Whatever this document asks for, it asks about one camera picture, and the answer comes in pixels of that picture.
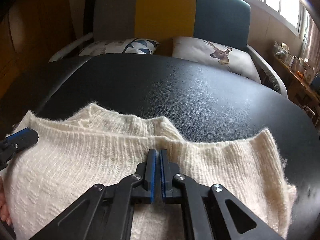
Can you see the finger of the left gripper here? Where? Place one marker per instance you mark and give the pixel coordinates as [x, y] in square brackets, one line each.
[19, 141]

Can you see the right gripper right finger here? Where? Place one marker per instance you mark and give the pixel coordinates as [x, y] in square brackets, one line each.
[209, 212]

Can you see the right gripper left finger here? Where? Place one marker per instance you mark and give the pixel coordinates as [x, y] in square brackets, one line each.
[105, 212]

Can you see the person's hand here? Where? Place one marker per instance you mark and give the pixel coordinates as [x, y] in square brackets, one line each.
[4, 212]

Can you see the wooden wardrobe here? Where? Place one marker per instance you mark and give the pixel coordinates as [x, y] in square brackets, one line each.
[31, 32]

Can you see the wooden side table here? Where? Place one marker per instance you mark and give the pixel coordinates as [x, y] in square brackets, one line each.
[296, 75]

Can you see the geometric pattern pillow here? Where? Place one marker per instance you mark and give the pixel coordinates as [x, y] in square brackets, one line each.
[127, 46]

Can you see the tricolour sofa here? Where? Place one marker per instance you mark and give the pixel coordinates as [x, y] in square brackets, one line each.
[224, 22]

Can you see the deer print pillow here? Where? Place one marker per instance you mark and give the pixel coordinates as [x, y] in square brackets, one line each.
[215, 55]

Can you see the pink curtain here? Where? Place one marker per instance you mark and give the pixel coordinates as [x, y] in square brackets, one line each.
[310, 45]

